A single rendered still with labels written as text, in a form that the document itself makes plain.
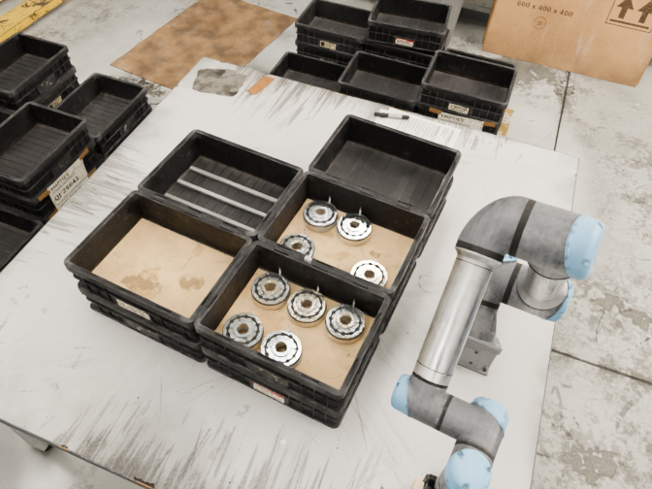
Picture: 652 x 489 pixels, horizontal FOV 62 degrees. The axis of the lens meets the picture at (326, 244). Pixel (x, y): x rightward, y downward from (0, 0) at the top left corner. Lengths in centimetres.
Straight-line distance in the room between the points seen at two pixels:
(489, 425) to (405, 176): 95
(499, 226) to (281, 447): 77
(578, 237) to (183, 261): 102
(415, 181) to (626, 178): 184
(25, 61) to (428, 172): 210
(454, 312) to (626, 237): 211
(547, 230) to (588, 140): 254
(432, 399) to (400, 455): 38
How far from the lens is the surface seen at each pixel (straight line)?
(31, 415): 163
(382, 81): 297
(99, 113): 289
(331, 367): 139
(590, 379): 256
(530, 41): 404
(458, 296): 108
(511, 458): 153
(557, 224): 106
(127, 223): 168
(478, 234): 107
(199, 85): 237
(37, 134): 268
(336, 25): 339
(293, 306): 143
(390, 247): 160
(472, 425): 111
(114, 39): 415
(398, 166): 184
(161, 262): 160
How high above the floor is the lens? 208
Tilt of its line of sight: 52 degrees down
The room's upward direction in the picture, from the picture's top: 3 degrees clockwise
